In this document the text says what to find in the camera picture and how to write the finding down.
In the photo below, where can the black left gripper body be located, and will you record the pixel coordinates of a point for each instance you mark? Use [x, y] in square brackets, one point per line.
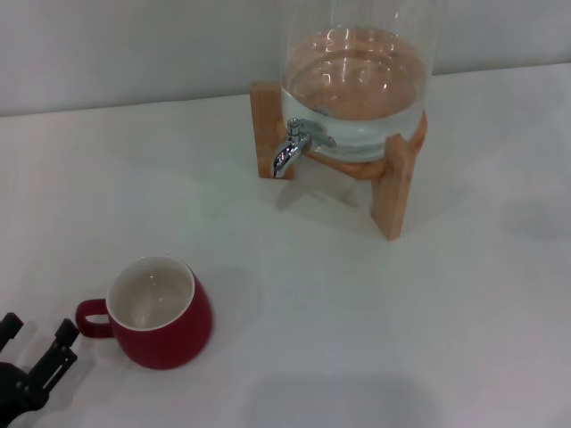
[15, 385]

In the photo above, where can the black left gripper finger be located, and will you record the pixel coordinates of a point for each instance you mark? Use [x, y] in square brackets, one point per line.
[55, 354]
[10, 327]

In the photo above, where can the red ceramic cup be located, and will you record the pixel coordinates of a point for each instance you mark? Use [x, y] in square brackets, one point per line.
[169, 339]

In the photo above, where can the chrome faucet tap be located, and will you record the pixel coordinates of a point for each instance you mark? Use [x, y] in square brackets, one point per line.
[287, 153]

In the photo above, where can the wooden dispenser stand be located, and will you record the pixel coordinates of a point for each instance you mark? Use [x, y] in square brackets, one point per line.
[394, 200]

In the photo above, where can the glass water dispenser jar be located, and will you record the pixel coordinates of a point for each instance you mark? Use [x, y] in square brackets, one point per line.
[357, 89]

